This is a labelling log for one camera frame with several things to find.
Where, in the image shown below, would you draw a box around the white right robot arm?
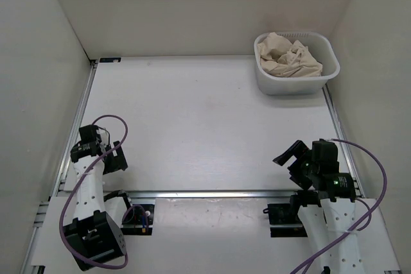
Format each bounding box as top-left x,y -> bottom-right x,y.
273,139 -> 365,273

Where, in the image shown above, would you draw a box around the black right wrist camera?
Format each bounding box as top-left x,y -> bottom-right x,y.
311,139 -> 339,175

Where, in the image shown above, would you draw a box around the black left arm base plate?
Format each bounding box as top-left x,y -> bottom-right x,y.
121,203 -> 155,236

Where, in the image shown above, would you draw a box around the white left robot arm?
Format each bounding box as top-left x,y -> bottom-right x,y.
59,141 -> 135,271

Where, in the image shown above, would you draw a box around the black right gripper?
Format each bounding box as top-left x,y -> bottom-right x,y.
272,141 -> 318,191

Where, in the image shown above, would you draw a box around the beige trousers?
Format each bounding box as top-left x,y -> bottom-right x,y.
256,32 -> 323,78

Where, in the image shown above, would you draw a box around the white plastic basket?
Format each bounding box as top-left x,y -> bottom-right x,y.
254,31 -> 340,95

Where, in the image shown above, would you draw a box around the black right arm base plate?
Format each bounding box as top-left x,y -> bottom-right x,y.
263,203 -> 307,238

